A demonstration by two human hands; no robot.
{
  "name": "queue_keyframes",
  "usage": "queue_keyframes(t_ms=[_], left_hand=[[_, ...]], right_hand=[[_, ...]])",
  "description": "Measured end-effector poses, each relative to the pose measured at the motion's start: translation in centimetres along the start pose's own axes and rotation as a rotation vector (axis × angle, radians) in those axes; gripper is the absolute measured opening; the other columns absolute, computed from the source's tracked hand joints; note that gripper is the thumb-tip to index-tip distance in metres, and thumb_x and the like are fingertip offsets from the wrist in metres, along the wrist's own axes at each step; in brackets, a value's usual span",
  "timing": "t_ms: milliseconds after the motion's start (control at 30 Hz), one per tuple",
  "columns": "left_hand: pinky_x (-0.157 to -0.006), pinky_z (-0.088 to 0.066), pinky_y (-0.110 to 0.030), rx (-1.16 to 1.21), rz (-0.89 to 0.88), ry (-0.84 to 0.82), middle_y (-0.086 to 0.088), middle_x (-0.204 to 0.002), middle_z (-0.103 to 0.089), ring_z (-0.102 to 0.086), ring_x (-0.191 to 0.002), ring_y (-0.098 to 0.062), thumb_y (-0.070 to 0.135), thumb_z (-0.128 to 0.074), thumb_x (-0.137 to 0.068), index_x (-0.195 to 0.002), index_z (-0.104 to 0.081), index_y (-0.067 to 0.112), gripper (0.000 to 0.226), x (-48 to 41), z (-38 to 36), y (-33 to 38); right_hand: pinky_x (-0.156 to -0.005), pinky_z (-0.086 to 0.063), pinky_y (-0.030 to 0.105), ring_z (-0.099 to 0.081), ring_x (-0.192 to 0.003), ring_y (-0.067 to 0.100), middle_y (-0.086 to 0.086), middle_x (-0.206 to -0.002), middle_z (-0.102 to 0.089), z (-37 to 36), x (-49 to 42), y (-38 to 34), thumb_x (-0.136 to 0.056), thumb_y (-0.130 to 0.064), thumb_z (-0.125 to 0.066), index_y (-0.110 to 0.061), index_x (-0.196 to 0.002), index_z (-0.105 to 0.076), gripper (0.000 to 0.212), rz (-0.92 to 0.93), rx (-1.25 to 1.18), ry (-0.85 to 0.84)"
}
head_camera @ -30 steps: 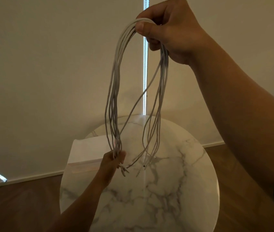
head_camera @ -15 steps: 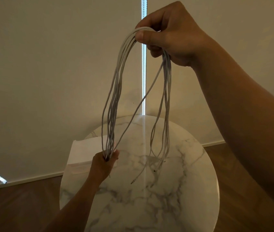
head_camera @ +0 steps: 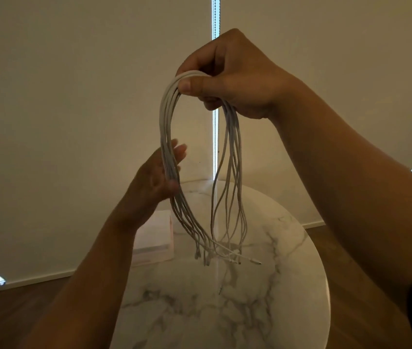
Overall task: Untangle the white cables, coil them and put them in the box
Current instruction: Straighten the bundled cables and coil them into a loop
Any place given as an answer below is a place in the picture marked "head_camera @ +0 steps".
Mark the person's right hand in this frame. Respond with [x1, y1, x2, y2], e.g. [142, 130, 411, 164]
[175, 28, 298, 120]

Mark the round marble table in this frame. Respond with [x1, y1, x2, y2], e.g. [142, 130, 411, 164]
[109, 179, 332, 349]

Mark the blind bead pull chain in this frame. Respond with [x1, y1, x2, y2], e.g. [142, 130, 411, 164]
[211, 0, 222, 178]

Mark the white pink box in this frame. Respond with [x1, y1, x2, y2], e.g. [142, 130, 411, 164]
[131, 209, 175, 267]

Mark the person's left forearm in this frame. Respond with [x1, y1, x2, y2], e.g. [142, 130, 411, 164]
[20, 208, 140, 349]

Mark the person's left hand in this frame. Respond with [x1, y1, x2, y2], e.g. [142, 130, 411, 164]
[125, 138, 188, 230]

